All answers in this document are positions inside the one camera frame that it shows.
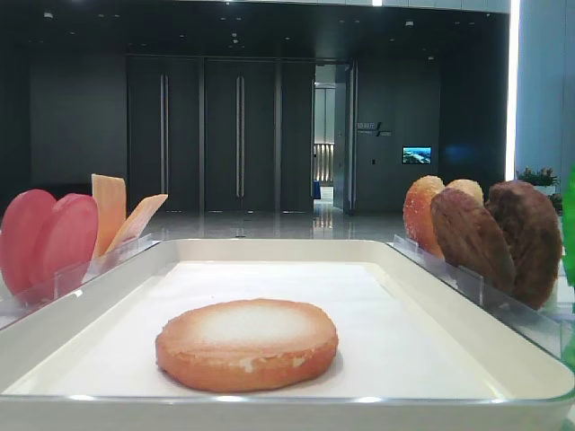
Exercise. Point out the round bread slice on tray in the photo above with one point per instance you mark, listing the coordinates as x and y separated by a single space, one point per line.
247 345

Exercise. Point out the leaning orange cheese slice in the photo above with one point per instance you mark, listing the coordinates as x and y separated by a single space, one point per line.
137 221

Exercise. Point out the upright orange cheese slice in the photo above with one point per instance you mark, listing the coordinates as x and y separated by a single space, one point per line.
110 196

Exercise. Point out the front brown meat patty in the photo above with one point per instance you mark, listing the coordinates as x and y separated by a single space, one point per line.
469 236

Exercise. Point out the brown meat patty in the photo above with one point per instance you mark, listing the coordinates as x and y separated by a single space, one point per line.
531 229
469 236

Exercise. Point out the inner red tomato slice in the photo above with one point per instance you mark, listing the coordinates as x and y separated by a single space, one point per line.
66 239

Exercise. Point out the red tomato slice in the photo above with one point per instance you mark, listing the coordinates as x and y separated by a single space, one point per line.
20 227
66 239

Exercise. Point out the rear brown meat patty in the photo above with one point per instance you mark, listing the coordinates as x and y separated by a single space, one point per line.
531 229

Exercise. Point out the outer red tomato slice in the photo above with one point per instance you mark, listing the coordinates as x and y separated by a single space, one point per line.
20 227

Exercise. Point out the green lettuce leaf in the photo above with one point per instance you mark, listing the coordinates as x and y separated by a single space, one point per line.
568 229

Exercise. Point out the dark double doors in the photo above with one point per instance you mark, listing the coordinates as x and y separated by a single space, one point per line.
220 134

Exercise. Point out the sugared bun slice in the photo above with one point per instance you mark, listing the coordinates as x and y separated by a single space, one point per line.
416 213

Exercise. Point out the open dark door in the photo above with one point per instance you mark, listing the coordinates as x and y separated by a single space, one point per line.
350 147

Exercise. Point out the white rectangular tray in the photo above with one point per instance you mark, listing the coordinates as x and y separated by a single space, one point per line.
414 354

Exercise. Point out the pale bun slice behind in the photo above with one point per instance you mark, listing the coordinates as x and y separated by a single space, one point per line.
469 187

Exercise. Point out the left clear acrylic rack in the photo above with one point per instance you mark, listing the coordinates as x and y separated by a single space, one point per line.
17 306

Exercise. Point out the clear acrylic rack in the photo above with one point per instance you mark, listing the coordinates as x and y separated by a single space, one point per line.
551 327
17 306

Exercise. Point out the potted plant with flowers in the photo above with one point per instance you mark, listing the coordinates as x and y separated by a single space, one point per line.
546 182

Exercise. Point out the right clear acrylic rack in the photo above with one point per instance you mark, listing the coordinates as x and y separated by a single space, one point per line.
551 327

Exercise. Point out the small wall display screen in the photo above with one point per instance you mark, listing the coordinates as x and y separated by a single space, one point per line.
416 155

